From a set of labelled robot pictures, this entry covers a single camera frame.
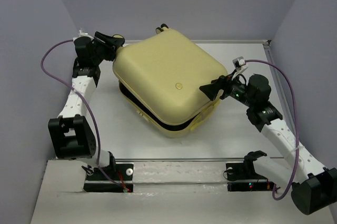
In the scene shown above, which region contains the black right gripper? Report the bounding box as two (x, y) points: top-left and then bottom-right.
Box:
(198, 70), (254, 108)

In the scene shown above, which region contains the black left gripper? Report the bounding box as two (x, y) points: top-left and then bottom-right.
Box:
(91, 31), (124, 65)

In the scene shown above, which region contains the yellow hard-shell suitcase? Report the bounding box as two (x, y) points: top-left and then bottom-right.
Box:
(112, 24), (228, 138)

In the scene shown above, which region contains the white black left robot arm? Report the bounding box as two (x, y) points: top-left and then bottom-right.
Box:
(48, 31), (125, 179)

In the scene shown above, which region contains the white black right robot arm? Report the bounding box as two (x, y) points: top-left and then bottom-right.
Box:
(200, 74), (336, 215)

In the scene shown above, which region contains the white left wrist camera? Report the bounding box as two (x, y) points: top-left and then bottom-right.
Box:
(78, 28), (91, 38)

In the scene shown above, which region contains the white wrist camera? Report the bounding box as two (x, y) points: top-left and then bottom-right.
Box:
(78, 28), (91, 38)
(232, 56), (248, 77)

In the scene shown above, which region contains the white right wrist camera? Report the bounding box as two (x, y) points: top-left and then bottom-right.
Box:
(232, 56), (248, 77)

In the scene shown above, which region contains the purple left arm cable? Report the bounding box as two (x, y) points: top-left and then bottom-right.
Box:
(40, 38), (126, 189)

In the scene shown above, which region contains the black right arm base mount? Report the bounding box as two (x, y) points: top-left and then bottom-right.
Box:
(223, 150), (274, 192)

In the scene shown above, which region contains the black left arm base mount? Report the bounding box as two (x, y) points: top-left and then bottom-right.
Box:
(81, 162), (134, 193)

